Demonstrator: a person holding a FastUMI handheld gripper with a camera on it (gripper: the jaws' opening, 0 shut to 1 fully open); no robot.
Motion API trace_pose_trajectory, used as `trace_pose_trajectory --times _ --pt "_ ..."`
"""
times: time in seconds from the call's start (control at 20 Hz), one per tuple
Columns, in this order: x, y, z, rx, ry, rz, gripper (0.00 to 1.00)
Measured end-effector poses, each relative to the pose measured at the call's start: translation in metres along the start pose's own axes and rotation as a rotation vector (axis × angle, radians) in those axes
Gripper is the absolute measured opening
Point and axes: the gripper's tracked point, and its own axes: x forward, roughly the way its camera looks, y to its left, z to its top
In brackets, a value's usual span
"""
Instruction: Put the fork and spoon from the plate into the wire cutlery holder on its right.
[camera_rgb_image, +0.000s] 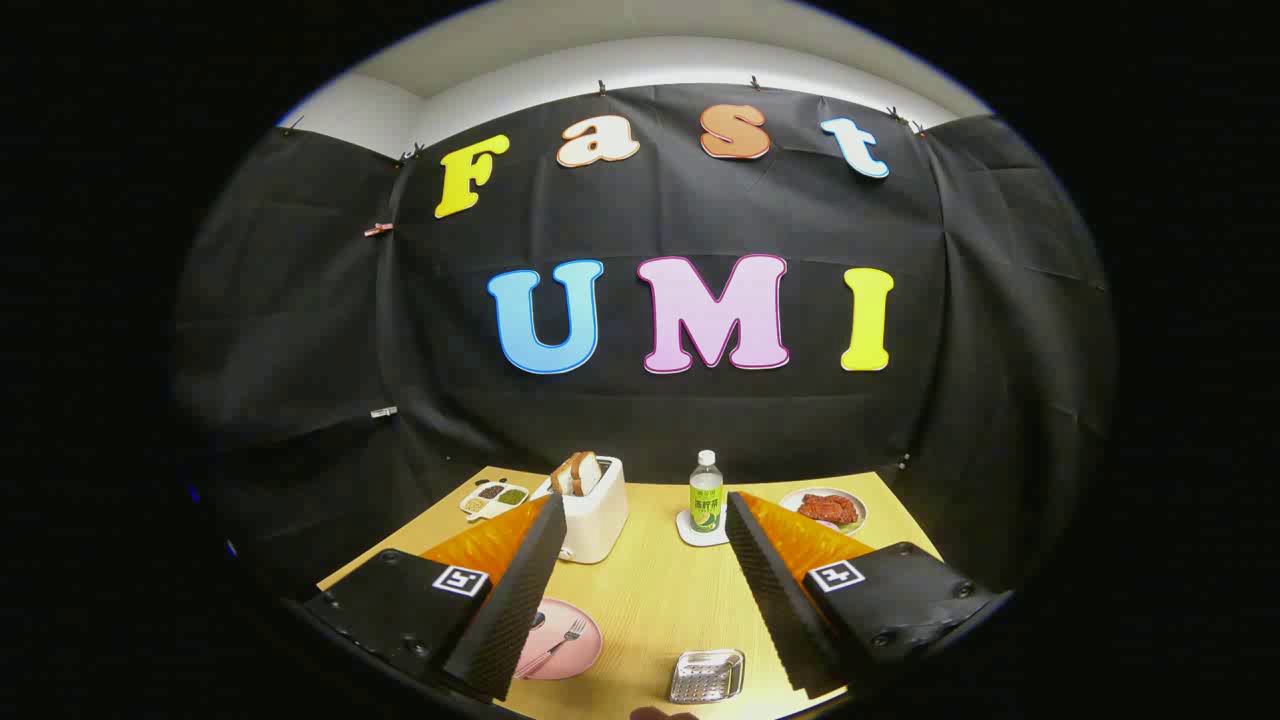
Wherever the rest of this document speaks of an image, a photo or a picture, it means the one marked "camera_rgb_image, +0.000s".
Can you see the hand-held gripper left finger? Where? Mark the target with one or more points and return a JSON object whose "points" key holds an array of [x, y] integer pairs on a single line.
{"points": [[515, 610]]}

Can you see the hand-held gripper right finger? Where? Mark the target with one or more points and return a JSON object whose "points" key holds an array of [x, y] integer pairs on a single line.
{"points": [[775, 590]]}

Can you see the pink round plate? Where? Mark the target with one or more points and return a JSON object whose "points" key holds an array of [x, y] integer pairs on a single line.
{"points": [[587, 652]]}

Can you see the red meat pieces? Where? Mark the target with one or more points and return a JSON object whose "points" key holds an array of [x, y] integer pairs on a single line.
{"points": [[828, 509]]}

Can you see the white square coaster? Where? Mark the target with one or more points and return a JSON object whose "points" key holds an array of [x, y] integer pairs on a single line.
{"points": [[690, 536]]}

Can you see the green label drink bottle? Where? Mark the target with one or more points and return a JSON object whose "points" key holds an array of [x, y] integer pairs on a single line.
{"points": [[706, 500]]}

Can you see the white divided sauce dish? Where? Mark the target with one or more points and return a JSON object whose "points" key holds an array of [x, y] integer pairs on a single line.
{"points": [[495, 498]]}

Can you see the white plate with meat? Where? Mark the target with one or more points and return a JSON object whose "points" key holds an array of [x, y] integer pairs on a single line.
{"points": [[853, 502]]}

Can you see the white toaster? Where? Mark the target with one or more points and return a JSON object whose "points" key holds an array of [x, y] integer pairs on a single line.
{"points": [[600, 520]]}

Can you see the toast bread slice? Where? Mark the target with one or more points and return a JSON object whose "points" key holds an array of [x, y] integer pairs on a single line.
{"points": [[580, 472]]}

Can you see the black backdrop cloth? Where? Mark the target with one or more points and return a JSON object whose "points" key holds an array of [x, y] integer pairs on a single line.
{"points": [[300, 300]]}

